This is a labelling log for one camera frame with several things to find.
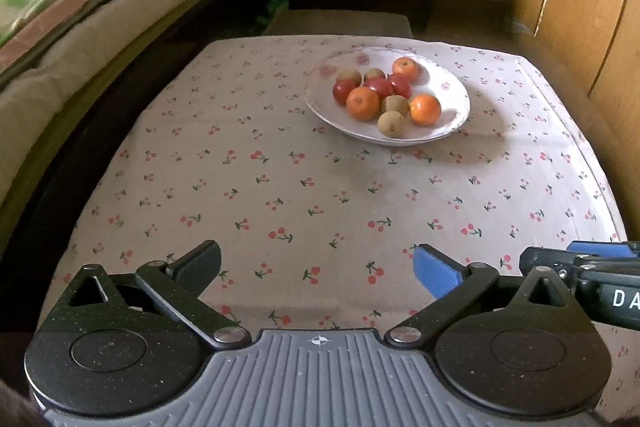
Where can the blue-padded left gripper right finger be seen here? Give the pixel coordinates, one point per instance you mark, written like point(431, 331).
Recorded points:
point(458, 291)

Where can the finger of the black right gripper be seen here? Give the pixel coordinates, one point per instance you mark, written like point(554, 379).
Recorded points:
point(550, 261)

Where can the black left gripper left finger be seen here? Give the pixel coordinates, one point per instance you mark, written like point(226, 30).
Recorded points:
point(176, 288)

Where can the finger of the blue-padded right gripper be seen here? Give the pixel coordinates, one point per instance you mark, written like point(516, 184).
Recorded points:
point(605, 250)

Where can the brown longan fruit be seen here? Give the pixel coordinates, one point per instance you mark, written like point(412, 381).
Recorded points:
point(392, 124)

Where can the smooth orange tangerine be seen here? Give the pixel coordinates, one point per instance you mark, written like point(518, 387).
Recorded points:
point(425, 109)

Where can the pale longan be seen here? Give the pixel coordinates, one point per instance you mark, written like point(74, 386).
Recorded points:
point(397, 103)
point(374, 73)

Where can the white floral plate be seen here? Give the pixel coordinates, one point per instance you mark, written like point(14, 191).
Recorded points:
point(434, 79)

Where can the red plum tomato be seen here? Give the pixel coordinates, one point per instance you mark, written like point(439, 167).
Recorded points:
point(382, 87)
point(401, 85)

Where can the orange tangerine with stem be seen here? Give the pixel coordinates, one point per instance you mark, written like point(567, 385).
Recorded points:
point(407, 67)

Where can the round red tomato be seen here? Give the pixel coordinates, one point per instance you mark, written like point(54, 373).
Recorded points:
point(341, 90)

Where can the dark brown longan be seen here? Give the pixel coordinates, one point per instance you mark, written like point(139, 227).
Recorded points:
point(349, 74)

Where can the cherry print tablecloth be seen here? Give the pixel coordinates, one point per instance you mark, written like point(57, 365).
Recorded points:
point(317, 230)

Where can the wooden wardrobe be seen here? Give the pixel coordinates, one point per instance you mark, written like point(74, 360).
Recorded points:
point(589, 51)

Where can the brown stool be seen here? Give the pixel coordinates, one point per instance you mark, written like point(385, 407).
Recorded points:
point(338, 23)

